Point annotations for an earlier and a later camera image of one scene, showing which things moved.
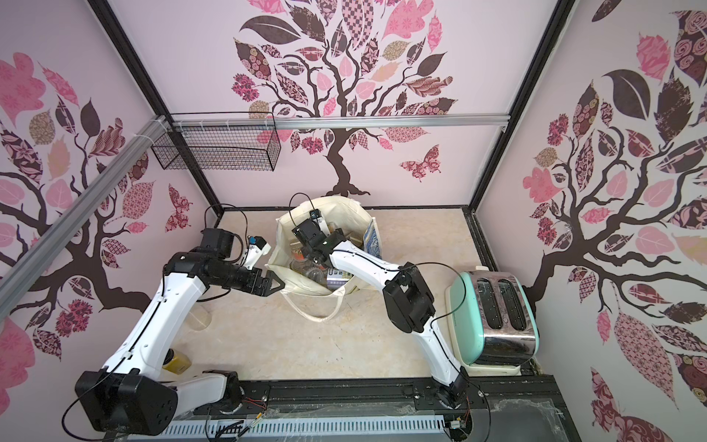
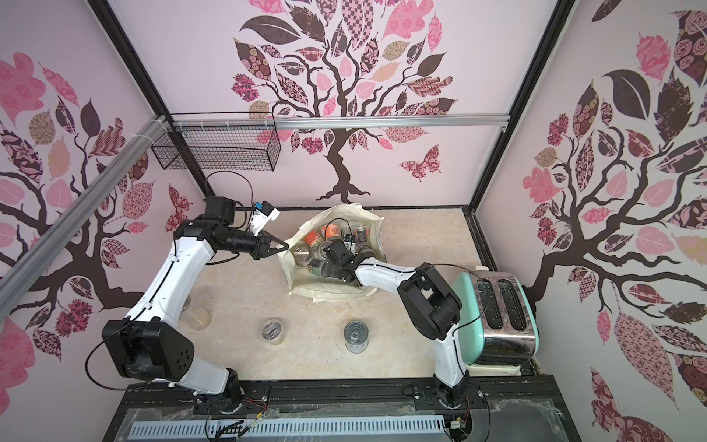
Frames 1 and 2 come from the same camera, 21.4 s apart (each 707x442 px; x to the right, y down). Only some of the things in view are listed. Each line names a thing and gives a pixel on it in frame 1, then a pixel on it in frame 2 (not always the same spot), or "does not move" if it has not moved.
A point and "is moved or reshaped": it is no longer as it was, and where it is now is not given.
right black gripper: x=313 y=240 to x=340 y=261
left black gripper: x=257 y=278 to x=262 y=244
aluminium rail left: x=23 y=269 does not move
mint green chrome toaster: x=493 y=329 does not move
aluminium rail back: x=269 y=122 does not move
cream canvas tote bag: x=302 y=275 is moved or reshaped
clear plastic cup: x=199 y=317 does not move
